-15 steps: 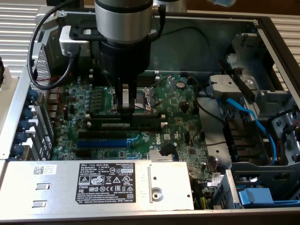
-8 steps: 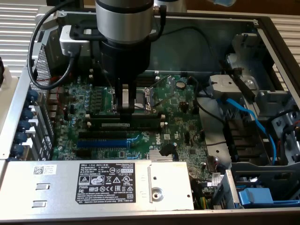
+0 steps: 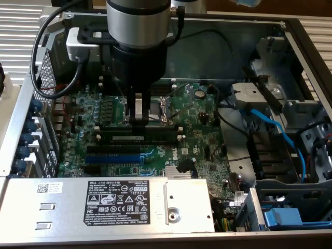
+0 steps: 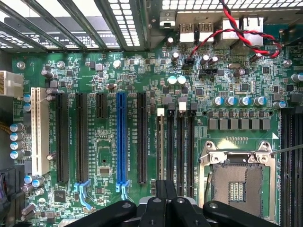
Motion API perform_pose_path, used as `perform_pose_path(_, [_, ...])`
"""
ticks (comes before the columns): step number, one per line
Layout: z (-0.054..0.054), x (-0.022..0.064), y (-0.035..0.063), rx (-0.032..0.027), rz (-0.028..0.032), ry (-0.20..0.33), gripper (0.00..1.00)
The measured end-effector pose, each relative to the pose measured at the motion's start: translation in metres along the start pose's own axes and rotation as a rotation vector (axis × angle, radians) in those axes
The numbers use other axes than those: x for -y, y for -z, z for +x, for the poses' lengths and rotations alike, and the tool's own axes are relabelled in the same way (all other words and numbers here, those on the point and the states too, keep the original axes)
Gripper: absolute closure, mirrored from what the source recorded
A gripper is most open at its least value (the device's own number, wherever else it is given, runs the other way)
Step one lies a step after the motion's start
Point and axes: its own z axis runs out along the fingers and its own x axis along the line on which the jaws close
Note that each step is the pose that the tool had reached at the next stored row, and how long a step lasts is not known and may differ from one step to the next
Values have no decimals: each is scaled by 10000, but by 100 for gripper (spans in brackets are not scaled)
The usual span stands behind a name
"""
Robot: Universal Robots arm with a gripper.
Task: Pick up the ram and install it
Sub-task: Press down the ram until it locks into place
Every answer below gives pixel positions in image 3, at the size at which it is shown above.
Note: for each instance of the thin metal locking lever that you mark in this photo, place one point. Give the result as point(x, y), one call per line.
point(121, 93)

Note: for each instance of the blue rear port plug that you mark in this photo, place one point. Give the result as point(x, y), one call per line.
point(31, 125)
point(23, 151)
point(26, 138)
point(19, 165)
point(35, 105)

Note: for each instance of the silver power supply unit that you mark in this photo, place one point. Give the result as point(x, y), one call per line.
point(64, 207)

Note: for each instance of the RAM memory stick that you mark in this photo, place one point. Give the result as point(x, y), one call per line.
point(116, 128)

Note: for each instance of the open gray PC case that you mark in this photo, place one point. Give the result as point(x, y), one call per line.
point(207, 59)

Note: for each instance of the black box behind case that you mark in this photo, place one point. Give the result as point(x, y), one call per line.
point(71, 2)

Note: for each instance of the black RAM slot white clips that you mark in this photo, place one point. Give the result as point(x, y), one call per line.
point(163, 83)
point(163, 90)
point(116, 144)

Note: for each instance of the dark gray drive cage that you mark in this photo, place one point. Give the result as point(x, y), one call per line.
point(293, 192)

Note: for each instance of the silver finned chipset heatsink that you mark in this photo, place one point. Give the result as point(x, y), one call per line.
point(179, 173)

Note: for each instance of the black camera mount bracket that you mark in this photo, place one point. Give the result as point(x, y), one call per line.
point(89, 35)

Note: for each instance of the white QR code sticker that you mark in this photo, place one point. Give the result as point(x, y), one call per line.
point(49, 187)

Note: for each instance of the blue expansion slot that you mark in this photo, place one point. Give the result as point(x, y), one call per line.
point(114, 158)

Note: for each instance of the black ribbed plastic shroud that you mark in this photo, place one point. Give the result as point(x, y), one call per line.
point(272, 155)

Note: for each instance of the green RAM stick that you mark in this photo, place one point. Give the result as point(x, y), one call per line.
point(160, 136)

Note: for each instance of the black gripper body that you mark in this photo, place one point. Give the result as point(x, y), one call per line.
point(138, 66)

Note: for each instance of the CPU socket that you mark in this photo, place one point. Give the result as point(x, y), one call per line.
point(157, 114)

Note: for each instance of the silver metal disk bay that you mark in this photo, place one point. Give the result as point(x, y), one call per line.
point(285, 109)

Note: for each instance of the long black expansion slot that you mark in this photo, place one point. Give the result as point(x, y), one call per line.
point(114, 149)

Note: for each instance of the silver metal bracket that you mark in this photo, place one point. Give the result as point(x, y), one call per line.
point(49, 18)

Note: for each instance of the metal socket cover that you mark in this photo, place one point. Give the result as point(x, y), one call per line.
point(181, 96)

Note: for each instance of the black power supply label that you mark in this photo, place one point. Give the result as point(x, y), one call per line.
point(116, 202)

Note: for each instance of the short black expansion slot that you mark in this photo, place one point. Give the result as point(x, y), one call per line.
point(92, 169)

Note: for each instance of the round coin battery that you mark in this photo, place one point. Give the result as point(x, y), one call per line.
point(200, 93)

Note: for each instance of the green motherboard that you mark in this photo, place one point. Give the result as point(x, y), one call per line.
point(197, 135)

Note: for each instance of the blue plastic latch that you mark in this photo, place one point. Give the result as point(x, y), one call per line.
point(282, 218)

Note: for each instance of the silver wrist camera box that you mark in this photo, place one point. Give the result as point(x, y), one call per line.
point(77, 50)

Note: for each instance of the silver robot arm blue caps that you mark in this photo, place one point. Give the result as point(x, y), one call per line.
point(137, 20)

